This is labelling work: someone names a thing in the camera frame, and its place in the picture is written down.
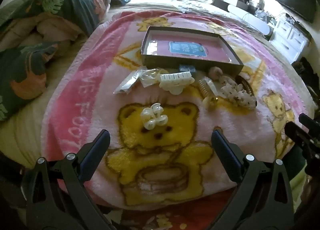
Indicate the brown hair hoop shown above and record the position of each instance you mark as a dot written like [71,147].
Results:
[247,85]

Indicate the white drawer dresser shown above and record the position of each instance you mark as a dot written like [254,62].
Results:
[290,37]

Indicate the cream gold spiral hair clip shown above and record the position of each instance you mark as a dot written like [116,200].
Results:
[209,92]

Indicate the small blue box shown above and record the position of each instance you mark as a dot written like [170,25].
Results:
[186,68]

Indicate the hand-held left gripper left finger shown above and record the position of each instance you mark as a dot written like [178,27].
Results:
[96,148]

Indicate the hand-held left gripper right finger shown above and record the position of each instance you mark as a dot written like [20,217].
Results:
[226,153]

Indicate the clear bag with hair clip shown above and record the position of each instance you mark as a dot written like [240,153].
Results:
[149,77]

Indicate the spotted white hair claw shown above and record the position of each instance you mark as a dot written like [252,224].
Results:
[237,93]

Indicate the dark cardboard box pink inside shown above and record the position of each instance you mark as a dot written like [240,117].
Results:
[190,45]

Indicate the pink round hair clip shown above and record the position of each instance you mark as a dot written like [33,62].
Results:
[216,73]

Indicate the large white hair claw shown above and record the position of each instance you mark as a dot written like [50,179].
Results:
[176,82]

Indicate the beige bed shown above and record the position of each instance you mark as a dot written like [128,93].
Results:
[30,132]

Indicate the small pearl white hair claw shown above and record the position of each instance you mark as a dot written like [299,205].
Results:
[153,117]

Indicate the dark green floral duvet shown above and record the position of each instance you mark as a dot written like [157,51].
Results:
[62,5]

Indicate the crumpled lavender sheet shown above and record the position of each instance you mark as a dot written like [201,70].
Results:
[192,5]

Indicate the white rounded vanity desk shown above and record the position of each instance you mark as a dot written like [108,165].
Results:
[250,20]

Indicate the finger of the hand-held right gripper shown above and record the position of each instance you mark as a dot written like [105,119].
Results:
[301,137]
[310,122]

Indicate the pink bear printed blanket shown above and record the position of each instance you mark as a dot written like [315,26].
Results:
[100,100]

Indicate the long clear plastic packet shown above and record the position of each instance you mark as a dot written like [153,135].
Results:
[126,82]

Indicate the blue printed card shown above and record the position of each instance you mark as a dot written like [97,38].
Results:
[187,49]

